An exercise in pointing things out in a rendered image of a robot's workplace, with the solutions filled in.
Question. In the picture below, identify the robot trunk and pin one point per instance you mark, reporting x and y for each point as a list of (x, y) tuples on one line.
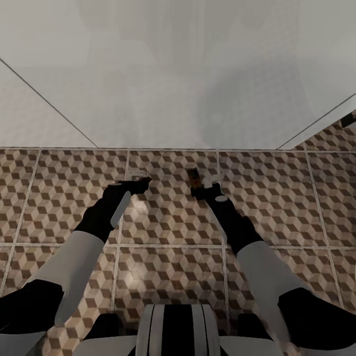
[(178, 330)]

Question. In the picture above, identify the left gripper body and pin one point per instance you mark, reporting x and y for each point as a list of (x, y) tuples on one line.
[(138, 186)]

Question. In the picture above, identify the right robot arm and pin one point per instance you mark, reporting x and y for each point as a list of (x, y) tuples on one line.
[(289, 306)]

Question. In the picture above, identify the mousetrap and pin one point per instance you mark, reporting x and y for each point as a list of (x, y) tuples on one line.
[(194, 178), (146, 180)]

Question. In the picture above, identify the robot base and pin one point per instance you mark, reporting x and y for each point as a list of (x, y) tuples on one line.
[(252, 339)]

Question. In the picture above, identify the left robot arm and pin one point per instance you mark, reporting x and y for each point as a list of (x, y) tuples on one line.
[(51, 295)]

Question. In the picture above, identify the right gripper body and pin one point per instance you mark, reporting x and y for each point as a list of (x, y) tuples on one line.
[(202, 193)]

